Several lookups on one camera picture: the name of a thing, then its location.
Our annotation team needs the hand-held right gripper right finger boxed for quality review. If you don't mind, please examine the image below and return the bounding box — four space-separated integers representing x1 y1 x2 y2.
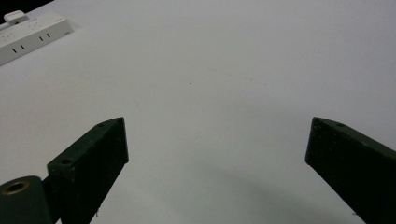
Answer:
304 116 396 224

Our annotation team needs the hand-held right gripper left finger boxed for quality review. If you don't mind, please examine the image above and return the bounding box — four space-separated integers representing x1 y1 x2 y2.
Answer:
47 117 130 224

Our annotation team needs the white power strip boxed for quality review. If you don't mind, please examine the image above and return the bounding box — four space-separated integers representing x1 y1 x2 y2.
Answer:
0 11 75 67

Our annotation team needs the white plug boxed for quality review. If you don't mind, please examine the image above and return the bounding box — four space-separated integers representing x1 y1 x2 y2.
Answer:
0 9 31 30

